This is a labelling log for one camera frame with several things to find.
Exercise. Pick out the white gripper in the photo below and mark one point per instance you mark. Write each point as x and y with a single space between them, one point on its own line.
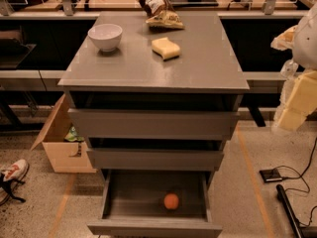
306 47

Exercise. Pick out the orange fruit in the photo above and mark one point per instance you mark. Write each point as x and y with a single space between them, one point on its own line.
171 201

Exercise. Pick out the grey drawer cabinet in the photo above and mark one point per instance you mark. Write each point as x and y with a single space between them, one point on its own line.
205 77

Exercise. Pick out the grey top drawer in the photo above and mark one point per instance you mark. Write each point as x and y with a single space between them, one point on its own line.
142 124

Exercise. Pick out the grey open bottom drawer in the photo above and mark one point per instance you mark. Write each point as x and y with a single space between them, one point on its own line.
133 206

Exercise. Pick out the grey middle drawer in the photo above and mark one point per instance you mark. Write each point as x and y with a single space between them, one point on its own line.
123 159

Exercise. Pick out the black floor power box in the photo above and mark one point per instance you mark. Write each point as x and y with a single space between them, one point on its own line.
271 175

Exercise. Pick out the black metal floor bar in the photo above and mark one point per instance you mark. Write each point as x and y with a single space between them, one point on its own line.
298 230

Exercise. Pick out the yellow sponge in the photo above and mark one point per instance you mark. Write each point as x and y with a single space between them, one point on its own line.
166 48

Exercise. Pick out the crumpled chip bag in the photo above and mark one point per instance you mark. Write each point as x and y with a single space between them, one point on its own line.
161 14

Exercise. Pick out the white ceramic bowl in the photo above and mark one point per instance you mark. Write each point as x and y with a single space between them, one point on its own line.
106 37

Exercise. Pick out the green packet in box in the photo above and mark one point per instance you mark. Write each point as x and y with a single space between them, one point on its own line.
72 136

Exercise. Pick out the cardboard box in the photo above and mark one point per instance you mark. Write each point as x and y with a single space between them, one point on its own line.
65 156

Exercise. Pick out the white red sneaker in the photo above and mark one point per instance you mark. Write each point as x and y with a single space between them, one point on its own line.
16 171

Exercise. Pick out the black stool base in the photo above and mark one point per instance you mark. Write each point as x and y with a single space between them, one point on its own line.
7 189

